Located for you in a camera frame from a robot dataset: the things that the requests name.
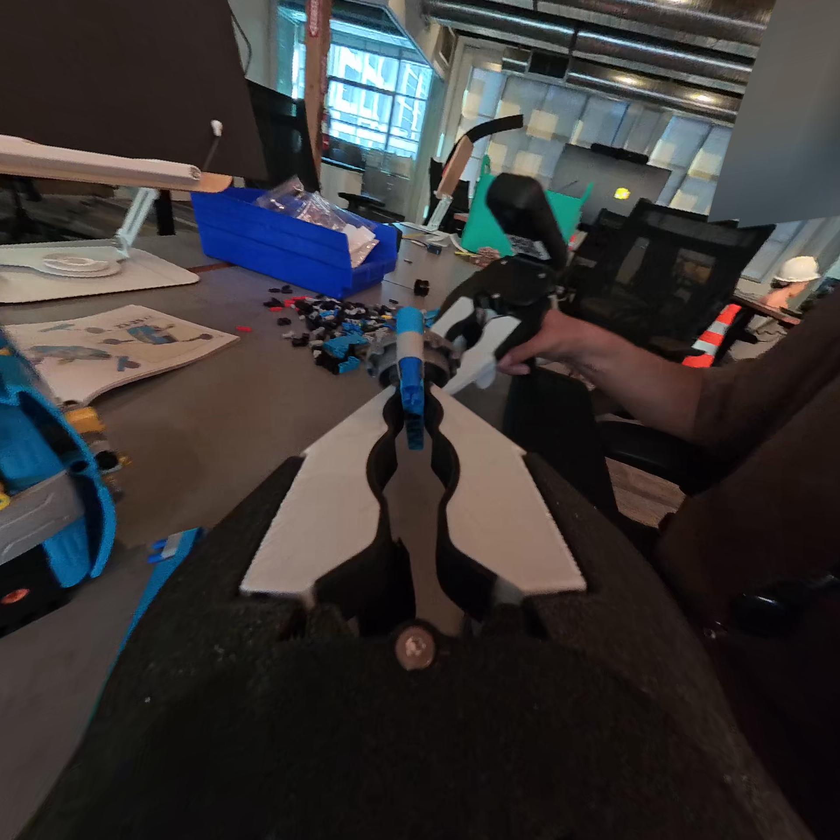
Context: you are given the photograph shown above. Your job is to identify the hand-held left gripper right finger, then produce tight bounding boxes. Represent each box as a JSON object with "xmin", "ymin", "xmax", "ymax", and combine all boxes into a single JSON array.
[{"xmin": 427, "ymin": 386, "xmax": 587, "ymax": 619}]

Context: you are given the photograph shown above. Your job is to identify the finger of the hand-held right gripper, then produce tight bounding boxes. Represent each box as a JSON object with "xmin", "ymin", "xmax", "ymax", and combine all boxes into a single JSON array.
[
  {"xmin": 430, "ymin": 297, "xmax": 490, "ymax": 352},
  {"xmin": 449, "ymin": 315, "xmax": 519, "ymax": 396}
]

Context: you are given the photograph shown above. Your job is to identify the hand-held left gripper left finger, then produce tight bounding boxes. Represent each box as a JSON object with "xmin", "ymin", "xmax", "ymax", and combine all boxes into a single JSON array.
[{"xmin": 239, "ymin": 386, "xmax": 417, "ymax": 622}]

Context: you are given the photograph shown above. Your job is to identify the blue toy beam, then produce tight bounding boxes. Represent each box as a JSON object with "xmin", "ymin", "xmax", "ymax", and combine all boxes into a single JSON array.
[
  {"xmin": 394, "ymin": 306, "xmax": 429, "ymax": 452},
  {"xmin": 92, "ymin": 525, "xmax": 206, "ymax": 723}
]

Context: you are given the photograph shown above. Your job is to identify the dark grey toy gear wheel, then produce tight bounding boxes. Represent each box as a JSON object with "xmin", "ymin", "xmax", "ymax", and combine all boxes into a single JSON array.
[{"xmin": 365, "ymin": 325, "xmax": 463, "ymax": 388}]

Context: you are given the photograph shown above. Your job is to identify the pile of toy bricks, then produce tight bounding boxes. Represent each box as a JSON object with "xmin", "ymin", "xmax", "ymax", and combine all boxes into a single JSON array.
[{"xmin": 236, "ymin": 279, "xmax": 454, "ymax": 376}]

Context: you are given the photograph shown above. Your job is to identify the person's right forearm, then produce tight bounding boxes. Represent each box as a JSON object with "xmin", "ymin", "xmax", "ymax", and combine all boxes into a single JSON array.
[{"xmin": 584, "ymin": 318, "xmax": 716, "ymax": 447}]

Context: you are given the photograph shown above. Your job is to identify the grey desk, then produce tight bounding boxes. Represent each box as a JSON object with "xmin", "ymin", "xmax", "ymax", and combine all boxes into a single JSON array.
[{"xmin": 0, "ymin": 226, "xmax": 526, "ymax": 840}]

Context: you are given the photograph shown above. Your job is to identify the black and wood desk lamp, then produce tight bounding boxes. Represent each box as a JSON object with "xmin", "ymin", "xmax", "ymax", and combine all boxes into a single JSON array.
[{"xmin": 425, "ymin": 114, "xmax": 526, "ymax": 232}]

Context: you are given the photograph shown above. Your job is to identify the white desk lamp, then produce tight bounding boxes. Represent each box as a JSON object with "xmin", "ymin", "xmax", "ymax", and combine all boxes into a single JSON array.
[{"xmin": 0, "ymin": 120, "xmax": 235, "ymax": 305}]

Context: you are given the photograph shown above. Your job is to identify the person's right hand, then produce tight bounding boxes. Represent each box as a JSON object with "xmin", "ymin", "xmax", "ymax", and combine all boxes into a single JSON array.
[{"xmin": 497, "ymin": 307, "xmax": 595, "ymax": 378}]

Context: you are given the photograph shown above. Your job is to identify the teal box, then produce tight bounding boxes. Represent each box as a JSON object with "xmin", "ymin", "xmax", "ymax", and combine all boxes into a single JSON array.
[{"xmin": 462, "ymin": 156, "xmax": 595, "ymax": 258}]

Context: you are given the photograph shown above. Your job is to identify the grey display screen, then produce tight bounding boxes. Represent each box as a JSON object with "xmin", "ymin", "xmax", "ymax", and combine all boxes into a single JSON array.
[{"xmin": 550, "ymin": 143, "xmax": 673, "ymax": 227}]

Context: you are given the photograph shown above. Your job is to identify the black mesh office chair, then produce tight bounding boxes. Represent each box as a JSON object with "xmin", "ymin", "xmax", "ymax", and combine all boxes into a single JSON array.
[{"xmin": 567, "ymin": 199, "xmax": 777, "ymax": 361}]

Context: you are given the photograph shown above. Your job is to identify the clear plastic bags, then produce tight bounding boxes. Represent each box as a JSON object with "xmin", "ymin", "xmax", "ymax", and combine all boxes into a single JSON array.
[{"xmin": 255, "ymin": 175, "xmax": 382, "ymax": 270}]

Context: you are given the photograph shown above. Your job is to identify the blue storage bin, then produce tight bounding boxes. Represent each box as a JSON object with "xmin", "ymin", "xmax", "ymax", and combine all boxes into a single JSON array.
[{"xmin": 190, "ymin": 185, "xmax": 401, "ymax": 300}]

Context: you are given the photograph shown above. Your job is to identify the orange traffic cone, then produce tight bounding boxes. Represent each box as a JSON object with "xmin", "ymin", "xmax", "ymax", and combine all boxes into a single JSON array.
[{"xmin": 681, "ymin": 302, "xmax": 744, "ymax": 368}]

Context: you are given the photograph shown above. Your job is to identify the person's brown clothing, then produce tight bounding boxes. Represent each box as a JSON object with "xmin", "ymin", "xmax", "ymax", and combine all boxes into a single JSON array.
[{"xmin": 656, "ymin": 282, "xmax": 840, "ymax": 840}]

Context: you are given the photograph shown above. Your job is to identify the instruction booklet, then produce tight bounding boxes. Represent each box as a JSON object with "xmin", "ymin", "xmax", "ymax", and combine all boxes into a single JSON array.
[{"xmin": 3, "ymin": 303, "xmax": 241, "ymax": 409}]

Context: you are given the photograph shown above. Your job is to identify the black monitor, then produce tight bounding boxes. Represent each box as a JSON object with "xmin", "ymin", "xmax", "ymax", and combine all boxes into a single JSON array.
[{"xmin": 244, "ymin": 77, "xmax": 324, "ymax": 191}]

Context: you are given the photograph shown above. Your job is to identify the blue toy robot vehicle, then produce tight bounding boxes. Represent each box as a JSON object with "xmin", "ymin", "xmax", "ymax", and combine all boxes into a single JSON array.
[{"xmin": 0, "ymin": 328, "xmax": 132, "ymax": 637}]

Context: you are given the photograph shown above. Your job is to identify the dark partition panel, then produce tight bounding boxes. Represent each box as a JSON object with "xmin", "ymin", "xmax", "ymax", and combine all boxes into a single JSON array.
[{"xmin": 0, "ymin": 0, "xmax": 271, "ymax": 186}]

